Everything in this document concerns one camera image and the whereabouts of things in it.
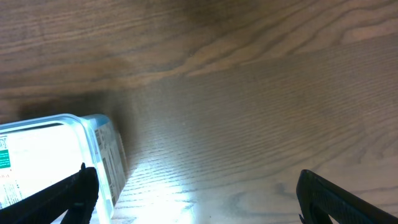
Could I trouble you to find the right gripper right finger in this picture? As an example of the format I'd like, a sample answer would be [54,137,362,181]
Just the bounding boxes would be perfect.
[296,169,397,224]

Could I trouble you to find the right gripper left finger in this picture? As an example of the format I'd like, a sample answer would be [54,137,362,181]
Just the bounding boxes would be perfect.
[1,164,100,224]

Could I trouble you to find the white green medicine box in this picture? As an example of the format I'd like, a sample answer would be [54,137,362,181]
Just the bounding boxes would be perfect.
[1,125,83,208]

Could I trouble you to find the clear plastic container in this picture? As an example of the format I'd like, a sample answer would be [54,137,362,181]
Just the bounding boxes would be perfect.
[1,114,115,223]

